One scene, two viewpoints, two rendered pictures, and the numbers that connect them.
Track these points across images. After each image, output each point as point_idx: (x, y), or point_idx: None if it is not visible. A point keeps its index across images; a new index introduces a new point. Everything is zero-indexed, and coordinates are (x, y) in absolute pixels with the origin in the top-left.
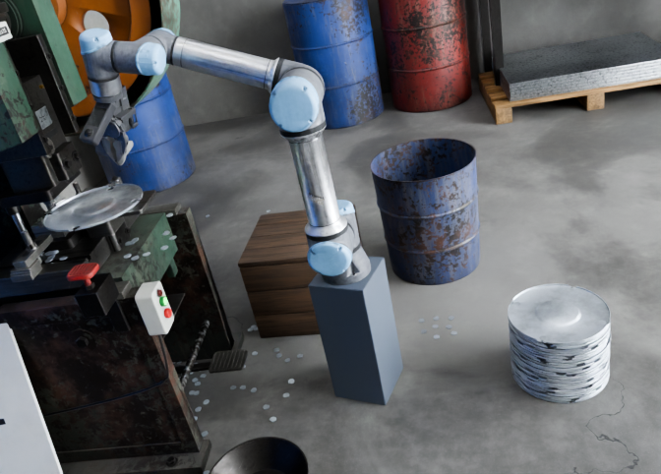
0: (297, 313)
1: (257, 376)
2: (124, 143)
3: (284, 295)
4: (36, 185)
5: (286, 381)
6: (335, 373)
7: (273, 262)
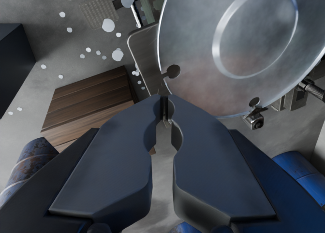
0: (94, 85)
1: (100, 28)
2: (10, 206)
3: (99, 91)
4: None
5: (73, 29)
6: (6, 30)
7: (101, 109)
